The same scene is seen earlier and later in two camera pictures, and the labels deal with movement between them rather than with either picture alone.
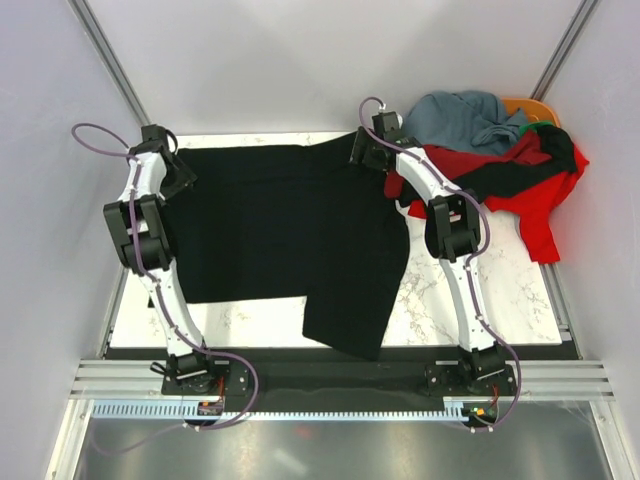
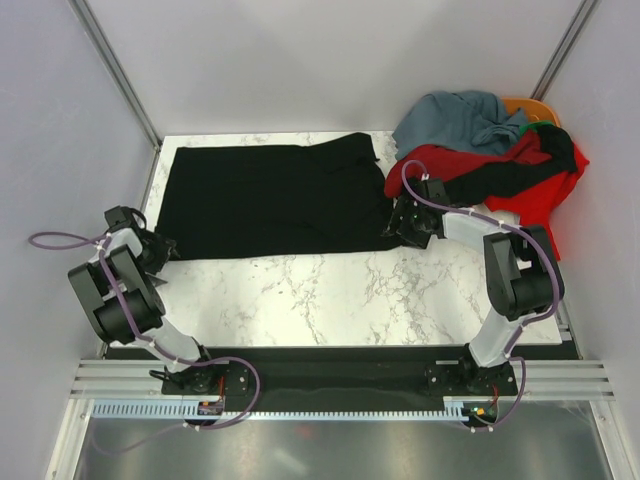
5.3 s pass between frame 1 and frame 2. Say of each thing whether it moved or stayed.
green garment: stayed
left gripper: moved
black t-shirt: moved
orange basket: stayed
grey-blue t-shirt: stayed
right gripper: moved
